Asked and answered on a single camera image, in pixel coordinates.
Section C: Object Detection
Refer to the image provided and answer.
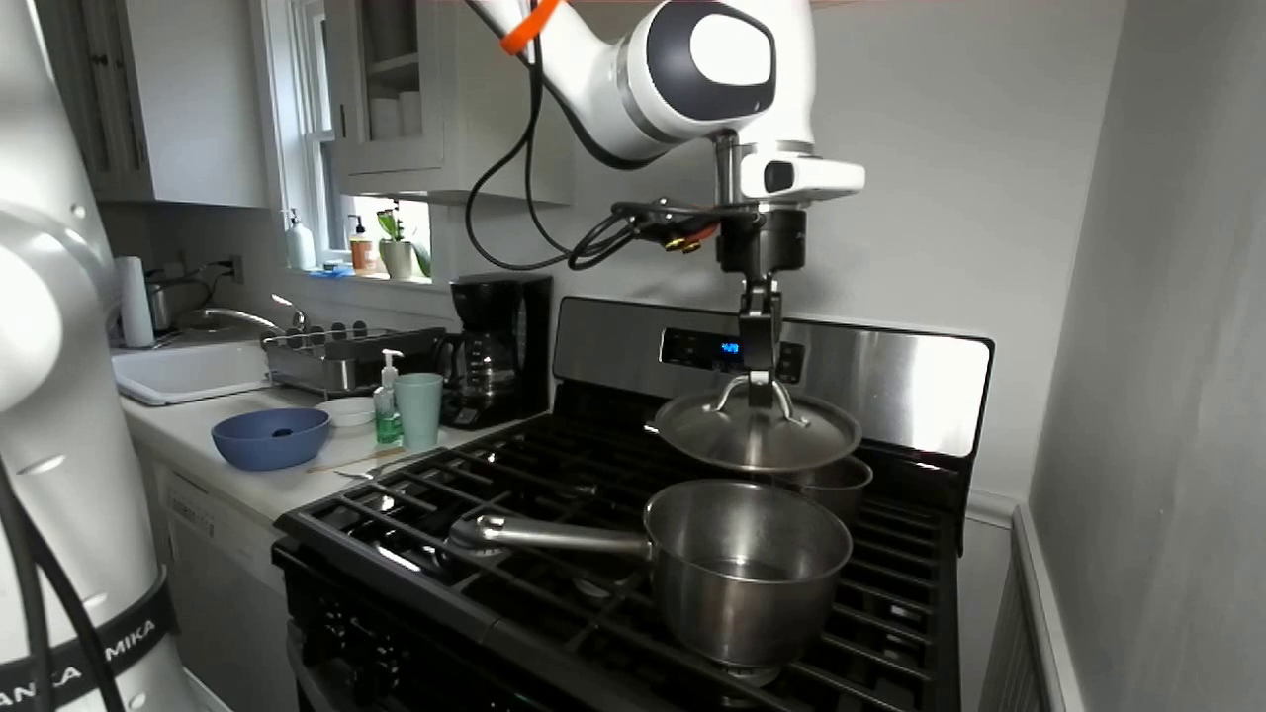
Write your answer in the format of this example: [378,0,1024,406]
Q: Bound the white bowl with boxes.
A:
[319,396,375,431]

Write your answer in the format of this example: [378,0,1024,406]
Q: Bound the white kitchen sink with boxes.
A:
[110,341,267,406]

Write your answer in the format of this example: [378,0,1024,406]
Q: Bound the small steel pot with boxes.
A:
[789,459,873,519]

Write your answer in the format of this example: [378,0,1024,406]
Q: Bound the paper towel roll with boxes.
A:
[114,257,155,349]

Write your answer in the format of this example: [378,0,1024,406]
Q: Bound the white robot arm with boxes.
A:
[466,0,865,384]

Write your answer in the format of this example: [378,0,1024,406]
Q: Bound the teal plastic cup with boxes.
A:
[394,370,443,450]

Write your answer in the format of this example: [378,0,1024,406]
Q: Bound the potted plant white pot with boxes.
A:
[375,211,429,281]

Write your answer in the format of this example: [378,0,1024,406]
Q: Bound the black coffee maker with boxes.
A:
[443,273,553,431]

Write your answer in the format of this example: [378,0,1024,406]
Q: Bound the metal dish rack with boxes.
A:
[259,322,445,396]

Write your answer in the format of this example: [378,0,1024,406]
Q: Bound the large steel saucepan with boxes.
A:
[452,477,855,670]

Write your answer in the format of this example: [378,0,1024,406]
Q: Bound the clear soap bottle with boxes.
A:
[373,349,404,450]

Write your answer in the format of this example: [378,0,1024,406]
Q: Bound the steel pot lid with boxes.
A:
[647,374,862,473]

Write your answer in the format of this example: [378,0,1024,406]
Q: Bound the stainless gas stove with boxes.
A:
[273,295,994,712]

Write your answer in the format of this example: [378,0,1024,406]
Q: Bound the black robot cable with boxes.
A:
[457,36,725,276]

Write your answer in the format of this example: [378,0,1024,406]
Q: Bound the white wall cabinet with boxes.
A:
[323,0,531,203]

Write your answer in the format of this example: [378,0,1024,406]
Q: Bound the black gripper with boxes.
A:
[714,211,805,378]

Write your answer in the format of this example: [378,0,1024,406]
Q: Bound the blue bowl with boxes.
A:
[213,406,331,471]

